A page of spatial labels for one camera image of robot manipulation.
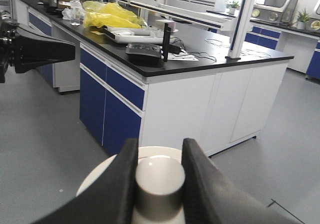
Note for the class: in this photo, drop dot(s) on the clear plastic bottle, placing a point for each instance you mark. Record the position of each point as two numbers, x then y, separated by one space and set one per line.
75 15

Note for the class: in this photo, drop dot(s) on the yellow plastic bag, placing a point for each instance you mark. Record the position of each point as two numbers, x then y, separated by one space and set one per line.
99 14

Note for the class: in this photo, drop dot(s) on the glass jar with white lid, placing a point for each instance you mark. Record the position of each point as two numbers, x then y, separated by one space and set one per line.
159 193

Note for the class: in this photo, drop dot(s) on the white bench shelf post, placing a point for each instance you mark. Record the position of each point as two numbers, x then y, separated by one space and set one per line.
240 31

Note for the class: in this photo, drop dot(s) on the white glovebox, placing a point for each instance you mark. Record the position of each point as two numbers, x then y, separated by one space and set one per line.
275 11

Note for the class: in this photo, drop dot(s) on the black device with antenna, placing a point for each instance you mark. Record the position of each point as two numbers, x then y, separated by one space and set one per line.
150 55

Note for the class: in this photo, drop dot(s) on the blue and white lab bench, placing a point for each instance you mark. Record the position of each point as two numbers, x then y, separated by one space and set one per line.
216 101

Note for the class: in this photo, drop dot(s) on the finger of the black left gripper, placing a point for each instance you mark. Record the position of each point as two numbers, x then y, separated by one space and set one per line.
33 49

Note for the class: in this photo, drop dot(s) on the small potted plant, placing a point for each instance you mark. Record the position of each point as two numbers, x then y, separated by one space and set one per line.
302 18

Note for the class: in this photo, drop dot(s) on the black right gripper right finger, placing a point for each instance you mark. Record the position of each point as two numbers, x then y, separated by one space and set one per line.
209 197

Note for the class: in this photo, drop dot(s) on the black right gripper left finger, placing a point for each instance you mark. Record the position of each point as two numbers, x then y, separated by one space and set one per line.
109 199

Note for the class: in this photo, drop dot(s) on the white tray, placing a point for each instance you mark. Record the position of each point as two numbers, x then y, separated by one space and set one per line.
127 35

